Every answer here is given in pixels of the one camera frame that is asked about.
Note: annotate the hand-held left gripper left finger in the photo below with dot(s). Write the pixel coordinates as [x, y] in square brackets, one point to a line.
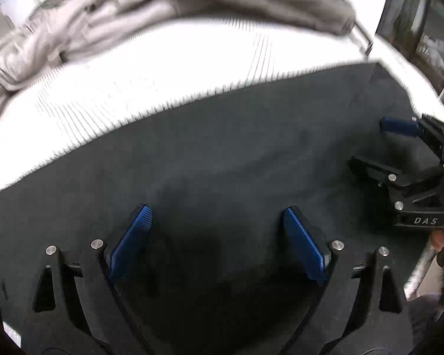
[131, 244]

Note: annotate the white mesh table cover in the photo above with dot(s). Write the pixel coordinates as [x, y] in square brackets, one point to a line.
[170, 81]

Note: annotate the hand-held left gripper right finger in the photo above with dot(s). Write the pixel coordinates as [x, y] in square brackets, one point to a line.
[305, 246]

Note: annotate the beige crumpled garment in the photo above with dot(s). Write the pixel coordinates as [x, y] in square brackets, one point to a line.
[40, 51]

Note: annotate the dark glass door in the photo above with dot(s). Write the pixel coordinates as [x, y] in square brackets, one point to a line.
[410, 7]

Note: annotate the person's dark clothing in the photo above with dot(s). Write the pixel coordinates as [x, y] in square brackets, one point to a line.
[427, 327]

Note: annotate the black pants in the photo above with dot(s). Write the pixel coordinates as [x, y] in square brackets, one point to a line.
[222, 155]

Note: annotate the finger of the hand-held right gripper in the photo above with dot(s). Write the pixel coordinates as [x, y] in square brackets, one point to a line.
[373, 170]
[399, 126]

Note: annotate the silver metal bar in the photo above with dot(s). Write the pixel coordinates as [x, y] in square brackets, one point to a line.
[363, 39]

